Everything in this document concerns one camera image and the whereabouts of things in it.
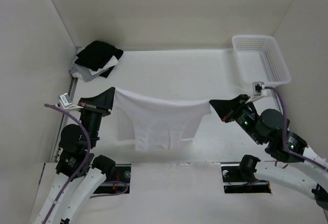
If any white tank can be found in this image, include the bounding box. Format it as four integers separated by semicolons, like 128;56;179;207
72;56;118;71
114;88;211;152

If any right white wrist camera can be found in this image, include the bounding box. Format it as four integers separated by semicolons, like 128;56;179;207
247;82;268;103

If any white plastic mesh basket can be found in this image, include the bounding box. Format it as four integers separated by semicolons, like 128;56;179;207
232;35;292;89

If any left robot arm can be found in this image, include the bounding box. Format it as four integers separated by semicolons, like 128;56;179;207
34;87;115;223

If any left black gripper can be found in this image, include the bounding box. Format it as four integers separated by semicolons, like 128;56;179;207
78;87;116;147

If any bottom black folded tank top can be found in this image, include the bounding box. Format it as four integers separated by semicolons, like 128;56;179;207
99;66;115;78

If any right aluminium table rail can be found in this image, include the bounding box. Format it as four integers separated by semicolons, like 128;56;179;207
271;87;286;115

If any aluminium table rail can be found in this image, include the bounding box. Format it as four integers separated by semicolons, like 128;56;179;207
271;87;286;115
49;77;77;162

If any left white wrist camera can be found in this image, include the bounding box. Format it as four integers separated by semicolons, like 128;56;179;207
58;93;83;111

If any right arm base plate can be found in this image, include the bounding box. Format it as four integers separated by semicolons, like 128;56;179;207
221;163;271;194

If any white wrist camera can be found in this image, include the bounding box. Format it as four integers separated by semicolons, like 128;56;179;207
247;82;268;103
58;93;83;111

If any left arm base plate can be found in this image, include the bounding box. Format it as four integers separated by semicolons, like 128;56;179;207
94;164;132;195

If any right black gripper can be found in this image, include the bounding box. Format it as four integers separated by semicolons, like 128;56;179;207
209;93;264;144

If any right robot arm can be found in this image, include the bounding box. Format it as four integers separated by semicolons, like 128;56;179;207
209;94;327;210

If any left aluminium table rail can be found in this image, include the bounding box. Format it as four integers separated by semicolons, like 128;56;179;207
49;77;77;162

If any white folded tank top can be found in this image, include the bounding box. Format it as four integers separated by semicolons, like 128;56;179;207
72;56;118;71

